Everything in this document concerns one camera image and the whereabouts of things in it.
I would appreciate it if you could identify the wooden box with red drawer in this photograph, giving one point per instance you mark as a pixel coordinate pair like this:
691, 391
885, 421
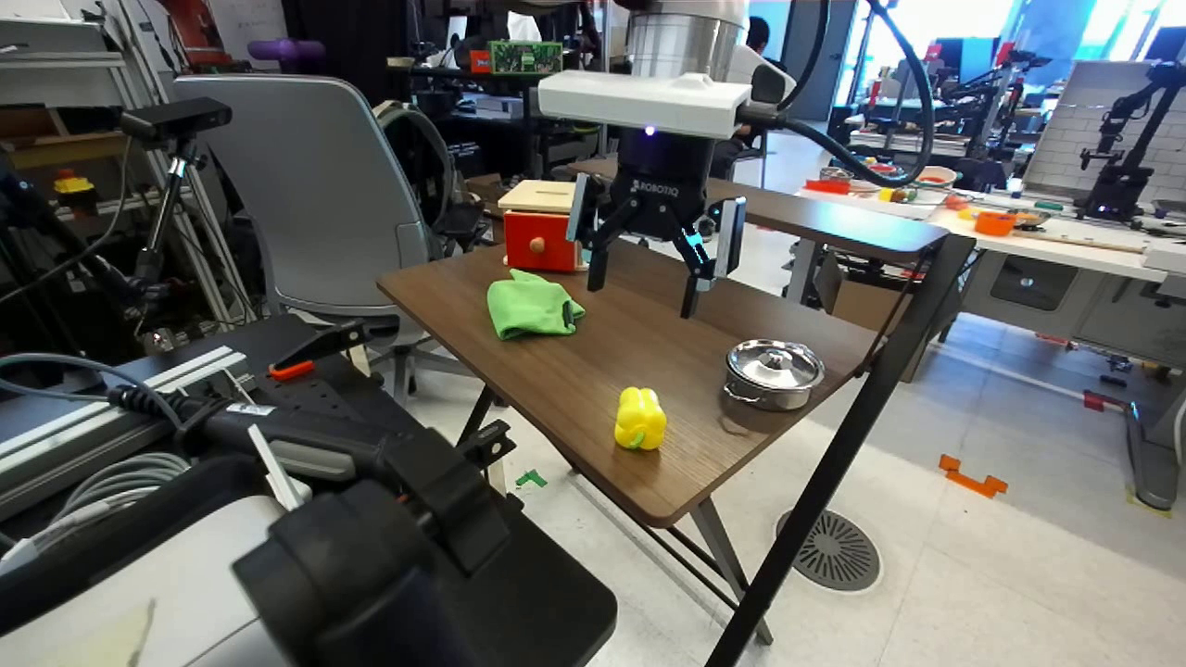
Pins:
538, 242

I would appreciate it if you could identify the black robot arm on stand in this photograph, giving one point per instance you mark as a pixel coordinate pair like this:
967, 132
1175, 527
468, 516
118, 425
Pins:
1116, 154

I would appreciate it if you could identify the purple object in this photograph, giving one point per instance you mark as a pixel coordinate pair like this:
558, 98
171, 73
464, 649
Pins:
286, 52

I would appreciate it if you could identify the brown folding table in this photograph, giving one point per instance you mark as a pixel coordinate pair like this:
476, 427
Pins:
841, 457

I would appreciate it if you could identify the green circuit board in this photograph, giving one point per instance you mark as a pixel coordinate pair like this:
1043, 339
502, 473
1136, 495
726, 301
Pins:
523, 56

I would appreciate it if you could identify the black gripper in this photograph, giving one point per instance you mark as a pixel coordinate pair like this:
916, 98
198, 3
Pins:
666, 177

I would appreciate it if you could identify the round floor drain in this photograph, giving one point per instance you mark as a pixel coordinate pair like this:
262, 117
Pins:
834, 551

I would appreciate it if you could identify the black camera on tripod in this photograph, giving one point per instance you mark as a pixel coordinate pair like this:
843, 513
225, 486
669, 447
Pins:
171, 117

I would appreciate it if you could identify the red and black robot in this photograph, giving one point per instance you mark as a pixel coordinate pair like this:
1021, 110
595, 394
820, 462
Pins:
985, 85

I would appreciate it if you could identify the grey office chair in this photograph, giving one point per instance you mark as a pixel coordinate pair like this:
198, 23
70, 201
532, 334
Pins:
317, 185

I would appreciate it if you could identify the white partition panel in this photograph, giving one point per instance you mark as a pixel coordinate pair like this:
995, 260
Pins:
1058, 135

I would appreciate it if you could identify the white height-adjustable desk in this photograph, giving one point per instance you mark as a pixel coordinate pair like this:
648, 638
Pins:
1075, 252

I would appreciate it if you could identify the camera tripod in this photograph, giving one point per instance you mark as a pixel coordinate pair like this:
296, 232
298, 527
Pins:
187, 236

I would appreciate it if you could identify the silver metal pot with lid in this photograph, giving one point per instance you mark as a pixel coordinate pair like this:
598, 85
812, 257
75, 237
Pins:
773, 376

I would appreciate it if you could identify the yellow bell pepper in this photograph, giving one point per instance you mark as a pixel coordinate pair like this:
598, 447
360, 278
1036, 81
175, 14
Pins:
640, 421

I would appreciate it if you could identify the orange container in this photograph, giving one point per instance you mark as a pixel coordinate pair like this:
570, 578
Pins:
995, 224

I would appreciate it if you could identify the green cloth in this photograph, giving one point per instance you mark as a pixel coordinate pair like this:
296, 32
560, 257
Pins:
528, 307

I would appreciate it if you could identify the seated person in black shirt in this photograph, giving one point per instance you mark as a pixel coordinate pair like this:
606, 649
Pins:
759, 34

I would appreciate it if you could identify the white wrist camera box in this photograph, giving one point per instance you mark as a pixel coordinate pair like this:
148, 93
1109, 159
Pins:
644, 101

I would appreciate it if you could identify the aluminium rail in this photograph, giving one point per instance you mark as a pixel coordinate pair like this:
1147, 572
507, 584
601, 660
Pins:
88, 421

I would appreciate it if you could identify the black clamp mount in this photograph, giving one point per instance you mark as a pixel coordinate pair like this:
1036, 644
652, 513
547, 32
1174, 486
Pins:
371, 555

